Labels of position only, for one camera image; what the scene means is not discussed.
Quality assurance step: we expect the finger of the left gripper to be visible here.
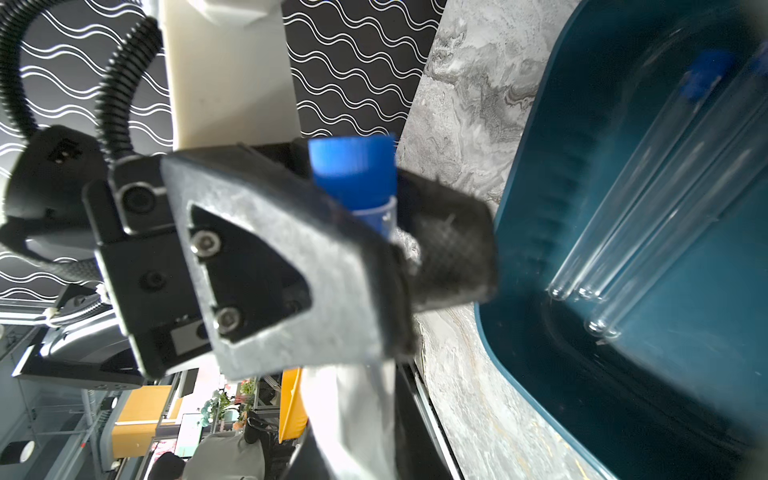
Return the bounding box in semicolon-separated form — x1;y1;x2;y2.
397;169;498;312

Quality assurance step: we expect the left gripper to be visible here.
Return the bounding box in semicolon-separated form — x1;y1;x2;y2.
83;146;415;380

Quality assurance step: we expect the clear test tube blue cap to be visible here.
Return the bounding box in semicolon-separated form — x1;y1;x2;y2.
578;42;767;299
308;135;397;240
548;49;735;301
587;124;767;336

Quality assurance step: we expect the white wipe cloth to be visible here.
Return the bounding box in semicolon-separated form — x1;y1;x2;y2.
301;360;398;479

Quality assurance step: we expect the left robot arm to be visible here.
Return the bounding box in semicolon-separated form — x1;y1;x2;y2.
1;1;498;390

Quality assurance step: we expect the teal plastic tray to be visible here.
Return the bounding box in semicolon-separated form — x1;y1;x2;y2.
476;1;767;479

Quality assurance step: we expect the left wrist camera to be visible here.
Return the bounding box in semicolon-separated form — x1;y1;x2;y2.
157;0;300;150

